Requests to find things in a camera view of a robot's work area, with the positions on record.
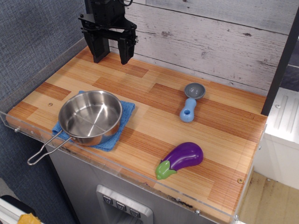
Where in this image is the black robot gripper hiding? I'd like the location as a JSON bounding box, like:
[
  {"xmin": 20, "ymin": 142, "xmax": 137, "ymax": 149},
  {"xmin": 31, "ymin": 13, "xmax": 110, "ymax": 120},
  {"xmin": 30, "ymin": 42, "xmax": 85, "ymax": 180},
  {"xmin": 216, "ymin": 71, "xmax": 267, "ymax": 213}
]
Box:
[{"xmin": 79, "ymin": 0, "xmax": 137, "ymax": 65}]

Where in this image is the white toy appliance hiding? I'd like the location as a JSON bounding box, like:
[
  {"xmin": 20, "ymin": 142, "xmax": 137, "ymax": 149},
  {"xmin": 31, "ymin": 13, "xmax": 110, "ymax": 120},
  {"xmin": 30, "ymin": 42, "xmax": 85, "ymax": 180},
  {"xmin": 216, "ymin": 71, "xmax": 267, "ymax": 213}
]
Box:
[{"xmin": 253, "ymin": 88, "xmax": 299, "ymax": 189}]

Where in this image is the stainless steel pot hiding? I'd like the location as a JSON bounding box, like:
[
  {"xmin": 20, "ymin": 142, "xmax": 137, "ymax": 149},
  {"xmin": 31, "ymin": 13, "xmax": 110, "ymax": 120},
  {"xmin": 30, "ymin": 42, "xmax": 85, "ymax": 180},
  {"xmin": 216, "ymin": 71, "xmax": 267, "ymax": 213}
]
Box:
[{"xmin": 27, "ymin": 91, "xmax": 123, "ymax": 166}]

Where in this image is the black vertical post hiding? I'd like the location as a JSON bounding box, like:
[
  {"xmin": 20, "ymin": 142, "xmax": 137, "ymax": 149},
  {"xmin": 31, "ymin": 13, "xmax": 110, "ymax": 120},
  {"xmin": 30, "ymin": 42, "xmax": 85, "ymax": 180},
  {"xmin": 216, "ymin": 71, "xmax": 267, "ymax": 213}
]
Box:
[
  {"xmin": 81, "ymin": 0, "xmax": 110, "ymax": 63},
  {"xmin": 261, "ymin": 9, "xmax": 299, "ymax": 116}
]

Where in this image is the grey blue toy scoop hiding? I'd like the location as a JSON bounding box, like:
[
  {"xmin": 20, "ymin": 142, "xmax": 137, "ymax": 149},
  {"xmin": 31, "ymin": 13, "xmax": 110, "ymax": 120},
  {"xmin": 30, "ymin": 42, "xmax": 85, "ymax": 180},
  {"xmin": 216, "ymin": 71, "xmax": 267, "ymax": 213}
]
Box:
[{"xmin": 180, "ymin": 83, "xmax": 206, "ymax": 123}]

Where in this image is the black left vertical post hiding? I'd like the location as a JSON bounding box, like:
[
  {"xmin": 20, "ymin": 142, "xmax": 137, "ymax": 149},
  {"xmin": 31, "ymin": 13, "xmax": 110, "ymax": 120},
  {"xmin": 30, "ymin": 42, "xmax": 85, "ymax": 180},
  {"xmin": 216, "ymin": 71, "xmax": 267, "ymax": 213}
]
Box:
[{"xmin": 81, "ymin": 0, "xmax": 110, "ymax": 63}]

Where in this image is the silver ice dispenser panel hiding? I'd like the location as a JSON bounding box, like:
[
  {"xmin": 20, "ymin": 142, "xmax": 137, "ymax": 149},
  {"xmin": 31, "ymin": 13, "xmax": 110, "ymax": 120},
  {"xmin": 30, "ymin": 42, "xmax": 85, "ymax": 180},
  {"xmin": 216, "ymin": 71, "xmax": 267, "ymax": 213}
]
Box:
[{"xmin": 96, "ymin": 184, "xmax": 154, "ymax": 224}]

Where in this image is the clear acrylic table guard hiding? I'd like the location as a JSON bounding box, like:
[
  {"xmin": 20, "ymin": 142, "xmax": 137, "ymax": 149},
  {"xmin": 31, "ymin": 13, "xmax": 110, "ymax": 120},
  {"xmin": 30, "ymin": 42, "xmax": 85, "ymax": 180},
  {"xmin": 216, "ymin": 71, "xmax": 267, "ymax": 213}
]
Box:
[{"xmin": 0, "ymin": 48, "xmax": 267, "ymax": 224}]

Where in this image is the black right vertical post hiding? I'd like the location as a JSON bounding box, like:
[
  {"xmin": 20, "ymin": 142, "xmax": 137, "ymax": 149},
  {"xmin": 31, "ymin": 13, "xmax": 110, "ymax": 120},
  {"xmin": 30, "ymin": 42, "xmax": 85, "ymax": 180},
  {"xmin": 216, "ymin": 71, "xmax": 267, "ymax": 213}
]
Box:
[{"xmin": 261, "ymin": 9, "xmax": 299, "ymax": 116}]

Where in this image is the grey toy fridge cabinet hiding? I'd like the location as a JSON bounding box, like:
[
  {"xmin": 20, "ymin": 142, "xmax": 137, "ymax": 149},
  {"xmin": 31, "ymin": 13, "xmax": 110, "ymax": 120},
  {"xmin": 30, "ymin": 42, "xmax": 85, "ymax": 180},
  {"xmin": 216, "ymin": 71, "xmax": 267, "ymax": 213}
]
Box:
[{"xmin": 45, "ymin": 144, "xmax": 225, "ymax": 224}]

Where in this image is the blue folded cloth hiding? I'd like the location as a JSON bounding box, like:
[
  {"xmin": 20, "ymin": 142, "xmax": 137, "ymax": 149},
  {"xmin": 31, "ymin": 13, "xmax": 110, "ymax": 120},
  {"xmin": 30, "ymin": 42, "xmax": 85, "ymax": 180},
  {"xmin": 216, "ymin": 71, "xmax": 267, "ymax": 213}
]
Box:
[{"xmin": 52, "ymin": 91, "xmax": 135, "ymax": 152}]

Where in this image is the purple toy eggplant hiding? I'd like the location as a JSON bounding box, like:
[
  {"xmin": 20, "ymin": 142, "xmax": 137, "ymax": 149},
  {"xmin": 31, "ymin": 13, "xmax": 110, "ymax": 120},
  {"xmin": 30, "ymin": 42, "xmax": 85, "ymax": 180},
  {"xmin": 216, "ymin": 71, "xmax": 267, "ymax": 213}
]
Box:
[{"xmin": 155, "ymin": 142, "xmax": 204, "ymax": 180}]

